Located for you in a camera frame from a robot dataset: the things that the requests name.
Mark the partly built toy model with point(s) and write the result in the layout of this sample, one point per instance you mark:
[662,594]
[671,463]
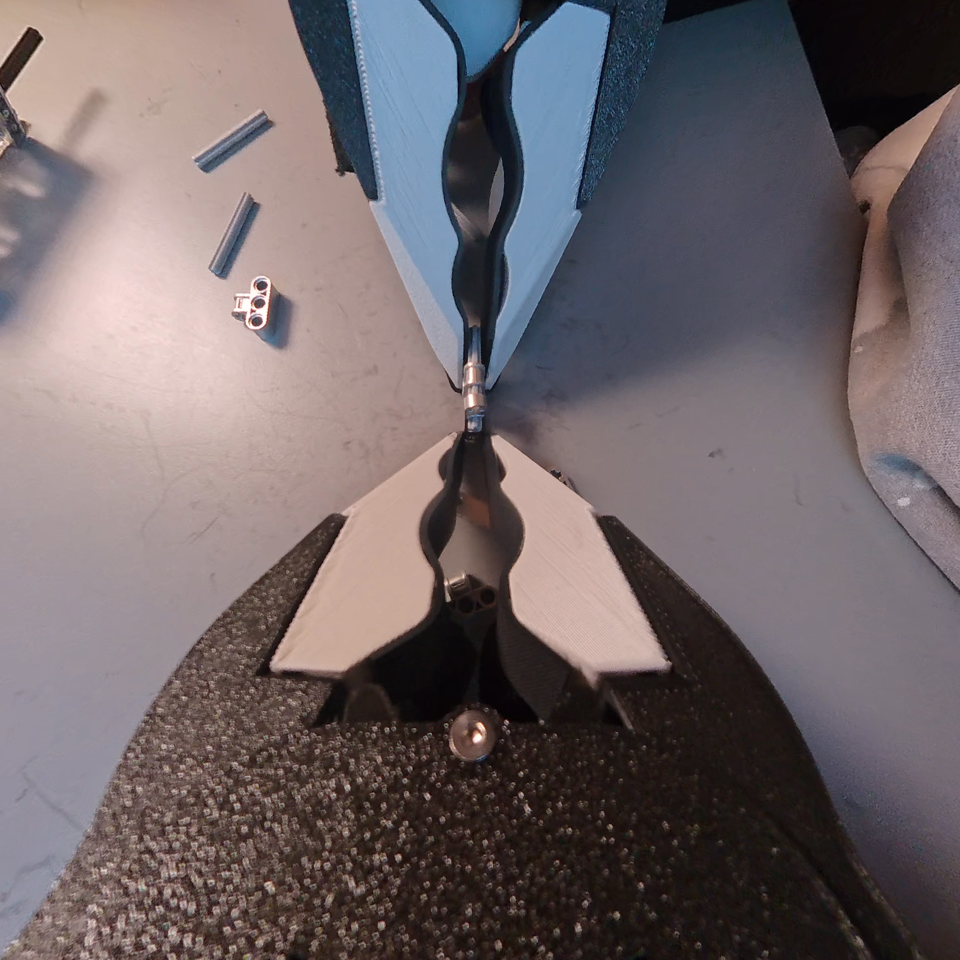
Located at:
[21,54]

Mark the grey twin axle assembly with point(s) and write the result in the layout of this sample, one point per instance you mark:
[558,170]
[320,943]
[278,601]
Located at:
[474,375]

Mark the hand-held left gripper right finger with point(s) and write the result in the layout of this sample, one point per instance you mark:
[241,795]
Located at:
[585,600]

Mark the grey desk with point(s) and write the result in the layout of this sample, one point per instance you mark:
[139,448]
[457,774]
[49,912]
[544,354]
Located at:
[150,450]

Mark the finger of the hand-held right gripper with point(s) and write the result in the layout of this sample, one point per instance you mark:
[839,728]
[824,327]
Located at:
[405,150]
[555,150]

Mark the grey toy beam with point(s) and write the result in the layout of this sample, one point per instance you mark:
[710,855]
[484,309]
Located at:
[474,601]

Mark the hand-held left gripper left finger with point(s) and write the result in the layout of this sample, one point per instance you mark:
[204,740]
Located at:
[360,600]

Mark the grey three-hole pin connector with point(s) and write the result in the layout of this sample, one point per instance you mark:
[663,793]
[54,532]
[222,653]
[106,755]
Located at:
[271,309]

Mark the grey toy bush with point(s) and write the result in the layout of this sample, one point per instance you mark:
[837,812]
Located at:
[457,583]

